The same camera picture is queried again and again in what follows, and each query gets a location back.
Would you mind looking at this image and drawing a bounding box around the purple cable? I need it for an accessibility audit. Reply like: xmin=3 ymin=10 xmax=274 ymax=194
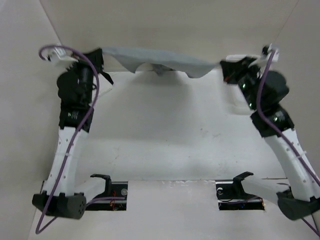
xmin=256 ymin=48 xmax=320 ymax=238
xmin=34 ymin=44 xmax=126 ymax=235

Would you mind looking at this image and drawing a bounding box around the grey tank top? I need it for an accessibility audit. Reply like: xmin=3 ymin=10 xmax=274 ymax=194
xmin=102 ymin=47 xmax=220 ymax=79

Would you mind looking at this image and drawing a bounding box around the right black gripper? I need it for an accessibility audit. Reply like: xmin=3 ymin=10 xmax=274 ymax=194
xmin=220 ymin=55 xmax=263 ymax=111

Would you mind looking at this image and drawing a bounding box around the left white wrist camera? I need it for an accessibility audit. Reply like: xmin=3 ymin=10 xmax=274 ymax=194
xmin=47 ymin=47 xmax=78 ymax=69

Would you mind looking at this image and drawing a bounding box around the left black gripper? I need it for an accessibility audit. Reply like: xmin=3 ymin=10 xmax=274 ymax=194
xmin=66 ymin=47 xmax=105 ymax=104

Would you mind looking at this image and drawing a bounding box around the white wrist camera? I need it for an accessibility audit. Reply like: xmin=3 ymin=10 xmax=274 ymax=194
xmin=249 ymin=43 xmax=281 ymax=68
xmin=47 ymin=47 xmax=78 ymax=69

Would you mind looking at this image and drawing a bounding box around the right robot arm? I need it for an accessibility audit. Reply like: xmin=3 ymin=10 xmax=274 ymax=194
xmin=218 ymin=57 xmax=320 ymax=221

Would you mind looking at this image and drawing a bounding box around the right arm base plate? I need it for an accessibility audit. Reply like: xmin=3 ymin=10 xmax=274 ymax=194
xmin=215 ymin=171 xmax=260 ymax=204

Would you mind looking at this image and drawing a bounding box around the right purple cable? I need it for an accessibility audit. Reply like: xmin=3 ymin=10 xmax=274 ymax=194
xmin=256 ymin=48 xmax=320 ymax=238

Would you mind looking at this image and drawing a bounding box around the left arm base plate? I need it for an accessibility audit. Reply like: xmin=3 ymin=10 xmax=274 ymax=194
xmin=90 ymin=174 xmax=128 ymax=202

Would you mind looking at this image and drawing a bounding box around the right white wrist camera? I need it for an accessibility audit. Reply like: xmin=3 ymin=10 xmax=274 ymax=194
xmin=249 ymin=43 xmax=281 ymax=68

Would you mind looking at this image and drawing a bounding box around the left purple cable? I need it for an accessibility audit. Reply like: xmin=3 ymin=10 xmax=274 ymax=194
xmin=34 ymin=44 xmax=126 ymax=235

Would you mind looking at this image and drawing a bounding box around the white plastic basket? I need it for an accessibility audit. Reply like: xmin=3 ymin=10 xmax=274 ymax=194
xmin=224 ymin=54 xmax=253 ymax=116

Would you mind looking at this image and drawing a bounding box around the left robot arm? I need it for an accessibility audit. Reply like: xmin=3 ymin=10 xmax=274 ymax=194
xmin=32 ymin=45 xmax=114 ymax=220

